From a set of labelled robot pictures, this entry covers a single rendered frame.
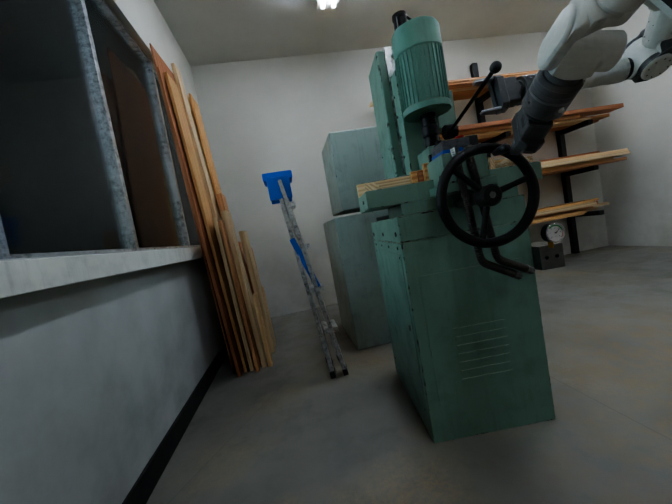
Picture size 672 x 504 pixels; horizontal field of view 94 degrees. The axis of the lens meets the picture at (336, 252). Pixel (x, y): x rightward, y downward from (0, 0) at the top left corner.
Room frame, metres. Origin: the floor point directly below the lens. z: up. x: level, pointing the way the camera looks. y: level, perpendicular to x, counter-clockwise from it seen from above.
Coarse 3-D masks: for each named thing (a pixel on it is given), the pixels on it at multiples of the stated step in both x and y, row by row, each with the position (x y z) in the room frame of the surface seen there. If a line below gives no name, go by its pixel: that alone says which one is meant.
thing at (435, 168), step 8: (440, 160) 0.96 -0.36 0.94; (448, 160) 0.95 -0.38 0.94; (480, 160) 0.95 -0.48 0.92; (432, 168) 1.04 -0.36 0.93; (440, 168) 0.97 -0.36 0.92; (464, 168) 0.95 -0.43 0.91; (480, 168) 0.95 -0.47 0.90; (488, 168) 0.95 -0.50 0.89; (432, 176) 1.05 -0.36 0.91; (480, 176) 0.95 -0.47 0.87
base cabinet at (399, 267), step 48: (432, 240) 1.04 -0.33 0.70; (528, 240) 1.05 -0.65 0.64; (384, 288) 1.52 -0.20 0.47; (432, 288) 1.04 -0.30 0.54; (480, 288) 1.04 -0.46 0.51; (528, 288) 1.05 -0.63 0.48; (432, 336) 1.04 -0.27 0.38; (480, 336) 1.04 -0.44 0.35; (528, 336) 1.05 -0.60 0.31; (432, 384) 1.04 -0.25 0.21; (480, 384) 1.04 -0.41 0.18; (528, 384) 1.05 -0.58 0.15; (432, 432) 1.04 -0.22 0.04; (480, 432) 1.05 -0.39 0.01
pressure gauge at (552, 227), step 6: (546, 228) 0.99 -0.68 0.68; (552, 228) 0.99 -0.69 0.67; (558, 228) 0.99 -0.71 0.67; (546, 234) 0.99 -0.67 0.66; (552, 234) 0.99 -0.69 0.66; (558, 234) 0.99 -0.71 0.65; (564, 234) 0.99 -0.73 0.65; (546, 240) 1.01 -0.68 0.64; (552, 240) 0.99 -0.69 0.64; (558, 240) 0.99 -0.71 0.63; (552, 246) 1.01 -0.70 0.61
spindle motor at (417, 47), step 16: (400, 32) 1.16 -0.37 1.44; (416, 32) 1.13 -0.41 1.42; (432, 32) 1.13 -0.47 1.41; (400, 48) 1.17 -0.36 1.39; (416, 48) 1.13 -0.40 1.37; (432, 48) 1.13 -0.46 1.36; (400, 64) 1.18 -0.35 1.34; (416, 64) 1.14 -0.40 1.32; (432, 64) 1.13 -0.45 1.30; (400, 80) 1.19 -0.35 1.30; (416, 80) 1.14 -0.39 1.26; (432, 80) 1.13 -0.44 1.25; (400, 96) 1.22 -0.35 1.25; (416, 96) 1.15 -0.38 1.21; (432, 96) 1.13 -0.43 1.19; (448, 96) 1.15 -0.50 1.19; (416, 112) 1.16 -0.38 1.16
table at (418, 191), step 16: (496, 176) 0.95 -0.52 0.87; (512, 176) 1.05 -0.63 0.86; (368, 192) 1.04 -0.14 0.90; (384, 192) 1.04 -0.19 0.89; (400, 192) 1.04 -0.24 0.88; (416, 192) 1.04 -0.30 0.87; (432, 192) 1.01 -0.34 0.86; (448, 192) 0.95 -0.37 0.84; (368, 208) 1.04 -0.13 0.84; (384, 208) 1.16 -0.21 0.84
